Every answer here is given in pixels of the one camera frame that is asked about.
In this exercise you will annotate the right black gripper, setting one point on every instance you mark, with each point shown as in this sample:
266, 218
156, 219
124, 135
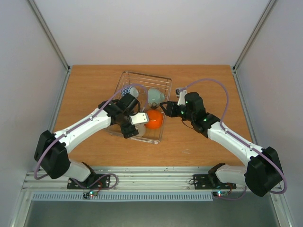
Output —
172, 109

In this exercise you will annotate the teal ceramic bowl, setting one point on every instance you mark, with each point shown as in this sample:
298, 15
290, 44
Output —
155, 97

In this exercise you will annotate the right circuit board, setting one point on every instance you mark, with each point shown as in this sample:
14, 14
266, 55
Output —
220, 193

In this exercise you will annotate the white bowl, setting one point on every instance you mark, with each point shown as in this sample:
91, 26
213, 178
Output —
141, 129
155, 119

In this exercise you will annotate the circuit board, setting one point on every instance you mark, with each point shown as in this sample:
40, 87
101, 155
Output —
89, 195
220, 193

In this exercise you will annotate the left circuit board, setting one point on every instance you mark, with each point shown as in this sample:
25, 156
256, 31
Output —
89, 195

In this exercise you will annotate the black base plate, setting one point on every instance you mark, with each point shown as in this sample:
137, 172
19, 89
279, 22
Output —
202, 182
99, 181

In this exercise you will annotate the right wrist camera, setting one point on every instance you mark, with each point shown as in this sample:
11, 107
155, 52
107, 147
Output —
180, 94

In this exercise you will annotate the red patterned bowl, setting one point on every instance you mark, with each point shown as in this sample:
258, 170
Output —
130, 90

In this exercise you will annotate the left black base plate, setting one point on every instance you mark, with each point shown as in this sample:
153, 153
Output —
99, 181

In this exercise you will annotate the grey slotted cable duct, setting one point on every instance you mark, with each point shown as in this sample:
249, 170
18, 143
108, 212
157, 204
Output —
124, 196

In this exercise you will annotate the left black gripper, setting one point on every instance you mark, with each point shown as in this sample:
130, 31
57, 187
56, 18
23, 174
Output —
129, 132

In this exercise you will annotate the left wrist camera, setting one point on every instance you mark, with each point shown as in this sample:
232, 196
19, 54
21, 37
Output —
139, 118

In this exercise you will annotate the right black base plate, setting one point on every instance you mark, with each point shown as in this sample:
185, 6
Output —
202, 182

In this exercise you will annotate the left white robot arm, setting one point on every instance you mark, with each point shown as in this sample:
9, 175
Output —
52, 151

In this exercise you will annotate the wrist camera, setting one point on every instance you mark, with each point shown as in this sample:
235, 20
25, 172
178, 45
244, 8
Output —
139, 118
180, 94

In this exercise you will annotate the aluminium rail frame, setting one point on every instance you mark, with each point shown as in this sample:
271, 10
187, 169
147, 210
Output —
131, 178

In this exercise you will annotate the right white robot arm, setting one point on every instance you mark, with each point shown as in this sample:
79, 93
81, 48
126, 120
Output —
262, 169

